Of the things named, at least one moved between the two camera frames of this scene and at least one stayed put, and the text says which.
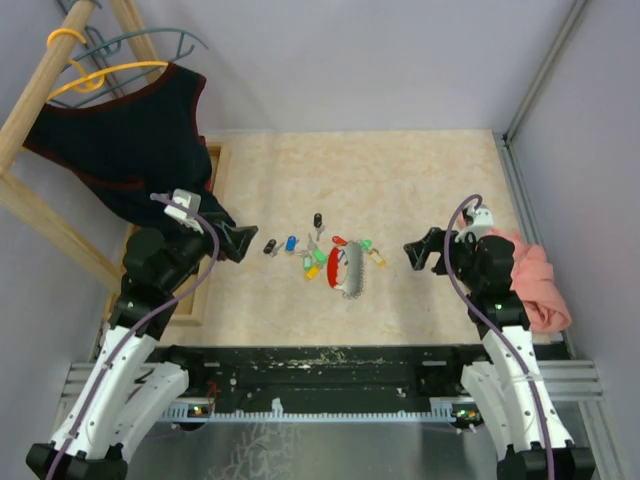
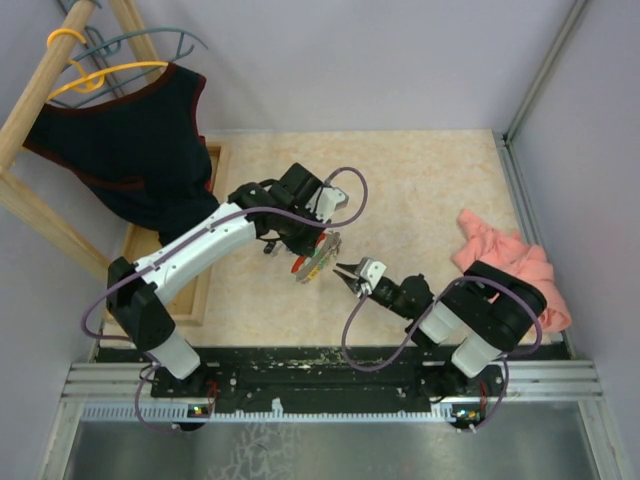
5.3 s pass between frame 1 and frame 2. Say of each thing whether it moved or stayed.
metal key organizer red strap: moved
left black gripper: moved
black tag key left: stayed
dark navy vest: stayed
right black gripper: moved
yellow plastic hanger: stayed
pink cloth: stayed
